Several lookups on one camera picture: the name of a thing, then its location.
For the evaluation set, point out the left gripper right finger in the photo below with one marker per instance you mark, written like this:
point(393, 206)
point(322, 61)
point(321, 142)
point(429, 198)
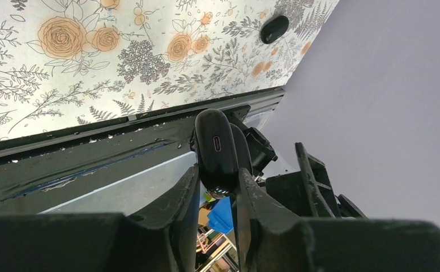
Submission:
point(272, 238)

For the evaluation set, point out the small black oval object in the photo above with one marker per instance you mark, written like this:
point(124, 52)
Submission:
point(273, 29)

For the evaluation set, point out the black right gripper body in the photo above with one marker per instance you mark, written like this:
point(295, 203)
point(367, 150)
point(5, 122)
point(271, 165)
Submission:
point(309, 192)

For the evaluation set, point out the floral table mat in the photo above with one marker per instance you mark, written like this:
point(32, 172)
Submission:
point(69, 63)

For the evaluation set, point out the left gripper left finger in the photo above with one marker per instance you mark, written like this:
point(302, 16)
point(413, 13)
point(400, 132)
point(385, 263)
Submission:
point(159, 237)

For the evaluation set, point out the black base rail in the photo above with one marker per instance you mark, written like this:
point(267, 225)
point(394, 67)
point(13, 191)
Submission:
point(41, 171)

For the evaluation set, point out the black earbud charging case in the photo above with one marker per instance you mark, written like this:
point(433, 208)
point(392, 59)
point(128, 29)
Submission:
point(221, 151)

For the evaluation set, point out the blue plastic bin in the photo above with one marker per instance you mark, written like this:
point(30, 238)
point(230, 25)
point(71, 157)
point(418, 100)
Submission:
point(220, 216)

